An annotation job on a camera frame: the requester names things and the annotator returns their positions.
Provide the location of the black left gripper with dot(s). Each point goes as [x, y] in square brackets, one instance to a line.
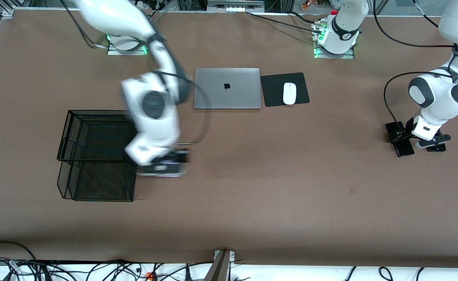
[409, 125]

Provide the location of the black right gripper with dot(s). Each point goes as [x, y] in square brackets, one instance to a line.
[175, 157]

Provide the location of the long black smartphone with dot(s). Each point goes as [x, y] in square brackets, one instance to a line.
[404, 150]

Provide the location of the small black flip phone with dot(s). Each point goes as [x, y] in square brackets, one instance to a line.
[439, 148]

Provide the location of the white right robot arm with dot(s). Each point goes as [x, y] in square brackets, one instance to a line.
[155, 125]

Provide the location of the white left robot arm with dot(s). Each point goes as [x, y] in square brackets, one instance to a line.
[435, 101]

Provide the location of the silver closed laptop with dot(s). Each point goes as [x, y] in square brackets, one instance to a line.
[229, 93]

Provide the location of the black mouse pad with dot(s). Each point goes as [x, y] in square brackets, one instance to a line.
[272, 93]

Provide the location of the white computer mouse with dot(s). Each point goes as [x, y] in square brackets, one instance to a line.
[289, 93]

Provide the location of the small orange figurine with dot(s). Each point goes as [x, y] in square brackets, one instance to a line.
[306, 4]

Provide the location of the grey power strip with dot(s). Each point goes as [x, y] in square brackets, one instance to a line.
[235, 8]

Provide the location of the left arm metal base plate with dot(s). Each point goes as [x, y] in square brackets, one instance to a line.
[350, 56]

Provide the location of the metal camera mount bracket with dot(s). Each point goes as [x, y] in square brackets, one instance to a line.
[219, 269]

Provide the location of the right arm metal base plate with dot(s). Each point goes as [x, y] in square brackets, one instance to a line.
[114, 52]

